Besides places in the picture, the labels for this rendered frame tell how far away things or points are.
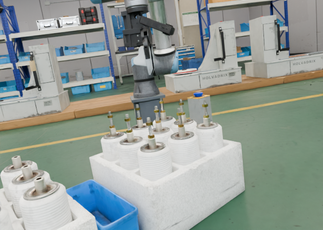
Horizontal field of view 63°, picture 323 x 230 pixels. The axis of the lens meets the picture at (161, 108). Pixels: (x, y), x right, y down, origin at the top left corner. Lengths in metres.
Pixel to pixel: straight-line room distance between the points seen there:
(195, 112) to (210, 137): 0.28
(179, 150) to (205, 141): 0.12
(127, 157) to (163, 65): 0.71
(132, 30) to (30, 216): 0.58
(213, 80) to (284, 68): 0.91
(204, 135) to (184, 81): 2.15
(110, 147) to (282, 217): 0.58
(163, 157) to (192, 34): 6.70
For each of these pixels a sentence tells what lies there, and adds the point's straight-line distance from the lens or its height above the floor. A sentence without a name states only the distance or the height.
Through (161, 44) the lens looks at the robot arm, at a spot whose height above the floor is 0.57.
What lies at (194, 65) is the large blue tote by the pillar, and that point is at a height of 0.24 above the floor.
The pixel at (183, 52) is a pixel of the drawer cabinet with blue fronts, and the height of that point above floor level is 0.53.
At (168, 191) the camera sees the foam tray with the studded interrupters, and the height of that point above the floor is 0.15.
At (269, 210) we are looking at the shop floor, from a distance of 0.92.
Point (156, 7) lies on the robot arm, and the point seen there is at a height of 0.74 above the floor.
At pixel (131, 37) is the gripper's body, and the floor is 0.57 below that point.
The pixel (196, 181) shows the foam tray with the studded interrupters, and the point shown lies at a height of 0.13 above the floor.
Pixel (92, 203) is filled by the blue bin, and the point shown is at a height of 0.04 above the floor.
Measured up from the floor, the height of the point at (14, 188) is 0.24.
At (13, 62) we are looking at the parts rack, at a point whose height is 0.80.
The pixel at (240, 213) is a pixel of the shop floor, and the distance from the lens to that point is 0.90.
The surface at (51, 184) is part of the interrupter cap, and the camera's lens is 0.68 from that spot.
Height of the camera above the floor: 0.50
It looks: 11 degrees down
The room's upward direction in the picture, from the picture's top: 8 degrees counter-clockwise
